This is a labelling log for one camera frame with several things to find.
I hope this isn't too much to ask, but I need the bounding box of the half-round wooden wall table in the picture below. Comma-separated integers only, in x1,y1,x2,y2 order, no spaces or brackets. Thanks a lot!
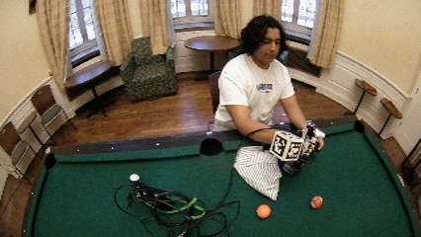
62,59,117,119

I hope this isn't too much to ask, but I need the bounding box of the red and white billiard ball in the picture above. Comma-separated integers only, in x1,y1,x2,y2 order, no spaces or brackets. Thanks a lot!
309,196,325,210

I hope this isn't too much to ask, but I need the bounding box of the dark radiator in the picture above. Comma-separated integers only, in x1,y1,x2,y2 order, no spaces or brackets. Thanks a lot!
285,46,322,79

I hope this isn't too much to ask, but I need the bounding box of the white marker cube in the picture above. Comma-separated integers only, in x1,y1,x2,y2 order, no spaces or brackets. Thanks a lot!
267,129,306,163

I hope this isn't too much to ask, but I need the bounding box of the person in white t-shirt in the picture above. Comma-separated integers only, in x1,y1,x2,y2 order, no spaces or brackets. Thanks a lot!
210,14,326,156

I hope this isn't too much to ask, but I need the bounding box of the window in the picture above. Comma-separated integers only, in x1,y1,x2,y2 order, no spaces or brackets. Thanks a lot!
279,0,318,34
66,0,99,54
167,0,215,27

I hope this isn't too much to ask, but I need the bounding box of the black device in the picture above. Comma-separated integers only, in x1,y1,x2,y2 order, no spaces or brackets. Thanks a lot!
130,186,178,212

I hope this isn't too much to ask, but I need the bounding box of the beige curtain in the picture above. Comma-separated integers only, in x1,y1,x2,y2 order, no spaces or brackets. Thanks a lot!
251,0,282,22
36,0,73,91
306,0,346,69
211,0,243,40
93,0,134,66
138,0,170,55

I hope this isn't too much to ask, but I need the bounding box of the white striped cloth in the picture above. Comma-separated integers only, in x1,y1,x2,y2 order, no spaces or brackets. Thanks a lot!
233,145,283,201

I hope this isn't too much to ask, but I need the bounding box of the wooden chair with grey seat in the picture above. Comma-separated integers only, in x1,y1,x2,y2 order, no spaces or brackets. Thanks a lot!
29,84,78,146
0,120,37,181

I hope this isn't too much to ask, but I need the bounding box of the round wooden table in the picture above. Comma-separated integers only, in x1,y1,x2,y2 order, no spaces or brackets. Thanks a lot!
182,35,241,72

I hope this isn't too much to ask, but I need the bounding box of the green strap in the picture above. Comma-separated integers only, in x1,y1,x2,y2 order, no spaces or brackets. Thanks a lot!
143,195,207,220

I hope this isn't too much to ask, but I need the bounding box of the orange billiard ball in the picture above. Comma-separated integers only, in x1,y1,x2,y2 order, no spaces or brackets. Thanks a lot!
255,203,271,219

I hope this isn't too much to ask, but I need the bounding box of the black glove cable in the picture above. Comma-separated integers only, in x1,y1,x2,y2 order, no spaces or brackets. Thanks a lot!
217,126,281,211

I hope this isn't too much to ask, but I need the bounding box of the small wooden wall table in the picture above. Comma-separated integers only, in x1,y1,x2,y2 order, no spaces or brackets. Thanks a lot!
351,78,378,117
375,97,403,138

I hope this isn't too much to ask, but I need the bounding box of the dark wooden pool table rail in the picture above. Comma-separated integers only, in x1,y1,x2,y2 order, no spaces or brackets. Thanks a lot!
21,115,421,237

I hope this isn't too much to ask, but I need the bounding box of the tangle of black cables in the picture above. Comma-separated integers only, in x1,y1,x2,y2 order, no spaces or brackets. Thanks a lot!
113,183,242,237

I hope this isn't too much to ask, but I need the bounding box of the green patterned armchair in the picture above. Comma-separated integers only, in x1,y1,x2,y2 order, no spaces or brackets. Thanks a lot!
118,36,179,103

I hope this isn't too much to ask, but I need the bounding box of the dark chair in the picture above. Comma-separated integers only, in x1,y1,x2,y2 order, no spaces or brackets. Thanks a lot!
399,137,421,190

